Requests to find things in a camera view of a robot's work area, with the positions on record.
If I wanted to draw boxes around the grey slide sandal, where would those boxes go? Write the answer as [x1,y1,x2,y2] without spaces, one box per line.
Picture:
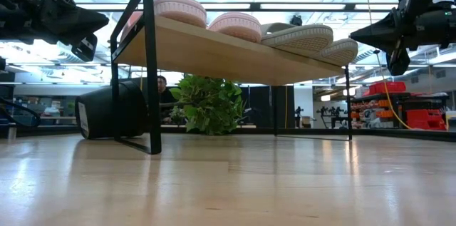
[261,22,335,58]
[313,38,359,67]

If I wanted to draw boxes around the rack with red bins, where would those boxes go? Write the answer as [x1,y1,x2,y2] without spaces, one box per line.
[351,81,450,131]

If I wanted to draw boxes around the yellow hanging cable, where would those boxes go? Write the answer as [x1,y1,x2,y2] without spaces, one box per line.
[363,0,414,130]

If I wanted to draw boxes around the black partition panels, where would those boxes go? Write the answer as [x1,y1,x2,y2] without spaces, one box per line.
[245,85,296,136]

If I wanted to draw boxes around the black table frame rails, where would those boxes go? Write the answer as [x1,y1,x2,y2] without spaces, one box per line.
[0,125,456,143]

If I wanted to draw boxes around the person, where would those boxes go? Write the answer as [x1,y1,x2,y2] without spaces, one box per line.
[156,75,179,123]

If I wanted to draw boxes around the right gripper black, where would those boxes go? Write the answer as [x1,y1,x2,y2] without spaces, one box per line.
[349,1,456,77]

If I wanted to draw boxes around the wooden shelf with black frame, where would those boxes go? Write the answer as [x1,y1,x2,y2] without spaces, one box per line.
[109,0,353,155]

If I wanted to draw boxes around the black overhead rig beam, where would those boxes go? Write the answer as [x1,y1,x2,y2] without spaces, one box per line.
[74,1,400,14]

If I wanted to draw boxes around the black plant pot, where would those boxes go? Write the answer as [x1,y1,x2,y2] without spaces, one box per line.
[74,80,149,140]

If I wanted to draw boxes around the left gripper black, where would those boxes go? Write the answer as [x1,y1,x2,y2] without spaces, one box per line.
[0,0,110,63]

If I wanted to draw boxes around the green leafy plant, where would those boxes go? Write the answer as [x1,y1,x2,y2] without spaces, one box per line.
[169,74,249,136]

